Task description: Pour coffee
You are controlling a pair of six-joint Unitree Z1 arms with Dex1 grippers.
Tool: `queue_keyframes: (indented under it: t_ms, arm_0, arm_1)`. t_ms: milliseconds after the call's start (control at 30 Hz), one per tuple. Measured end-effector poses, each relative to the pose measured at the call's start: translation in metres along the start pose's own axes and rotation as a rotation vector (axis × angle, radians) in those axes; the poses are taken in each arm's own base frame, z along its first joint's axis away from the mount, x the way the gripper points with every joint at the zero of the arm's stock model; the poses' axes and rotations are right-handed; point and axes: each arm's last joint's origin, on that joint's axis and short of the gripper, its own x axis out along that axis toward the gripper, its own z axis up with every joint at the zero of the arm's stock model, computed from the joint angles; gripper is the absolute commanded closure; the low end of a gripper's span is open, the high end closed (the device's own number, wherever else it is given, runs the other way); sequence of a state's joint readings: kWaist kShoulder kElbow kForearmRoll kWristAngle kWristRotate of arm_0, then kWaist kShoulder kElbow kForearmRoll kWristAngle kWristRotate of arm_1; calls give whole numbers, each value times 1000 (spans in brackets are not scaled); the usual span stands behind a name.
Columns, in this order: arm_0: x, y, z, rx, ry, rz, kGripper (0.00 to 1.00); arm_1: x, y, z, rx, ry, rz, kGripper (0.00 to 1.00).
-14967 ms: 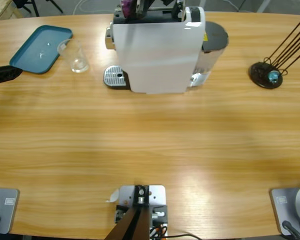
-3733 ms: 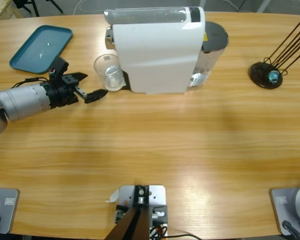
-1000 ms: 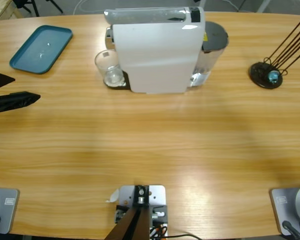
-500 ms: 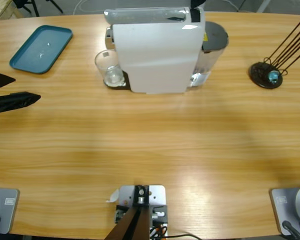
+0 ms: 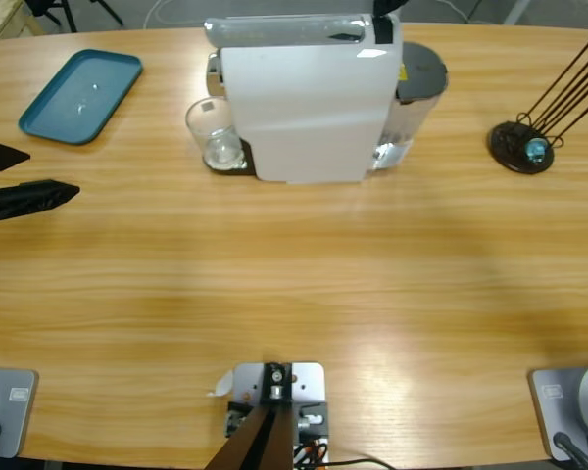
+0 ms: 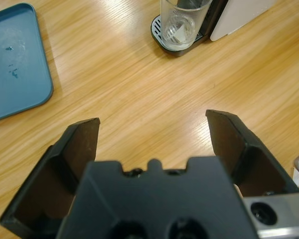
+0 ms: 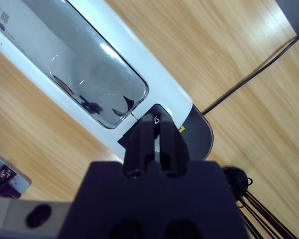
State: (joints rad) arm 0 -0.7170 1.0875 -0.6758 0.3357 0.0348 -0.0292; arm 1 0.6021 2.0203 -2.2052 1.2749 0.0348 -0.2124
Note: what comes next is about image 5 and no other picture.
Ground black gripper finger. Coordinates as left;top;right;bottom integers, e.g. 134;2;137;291
371;0;408;19

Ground white capsule coffee machine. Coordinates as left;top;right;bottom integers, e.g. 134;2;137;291
203;12;404;186

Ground clear drinking glass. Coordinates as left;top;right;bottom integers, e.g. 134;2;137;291
184;96;244;171

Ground clear water tank black lid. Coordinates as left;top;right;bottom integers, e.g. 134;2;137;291
369;41;450;171

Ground teal plastic tray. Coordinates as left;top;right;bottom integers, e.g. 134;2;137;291
18;48;143;147

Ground grey metal leg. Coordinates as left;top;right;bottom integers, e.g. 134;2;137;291
507;0;531;25

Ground light wooden crate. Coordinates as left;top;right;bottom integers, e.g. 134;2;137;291
0;0;46;44

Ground black stand legs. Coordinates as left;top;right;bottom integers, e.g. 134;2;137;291
26;0;124;34

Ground black capsule holder with rods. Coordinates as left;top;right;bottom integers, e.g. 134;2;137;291
487;31;588;175

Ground black drip tray metal grille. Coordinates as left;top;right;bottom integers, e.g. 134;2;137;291
203;126;256;178

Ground white paper tag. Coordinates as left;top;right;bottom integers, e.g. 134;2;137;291
206;369;235;398

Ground white floor cable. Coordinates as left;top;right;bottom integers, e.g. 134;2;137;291
143;0;226;29

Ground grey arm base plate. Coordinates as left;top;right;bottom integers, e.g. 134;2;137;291
527;360;588;462
0;367;39;460

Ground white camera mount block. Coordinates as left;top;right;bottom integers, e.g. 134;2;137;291
230;361;330;464

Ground dark camera post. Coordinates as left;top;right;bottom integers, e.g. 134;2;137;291
205;361;295;470

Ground black mount bracket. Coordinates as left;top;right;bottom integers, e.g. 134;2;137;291
224;399;330;441

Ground orange cable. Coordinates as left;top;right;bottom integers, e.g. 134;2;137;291
293;439;329;464

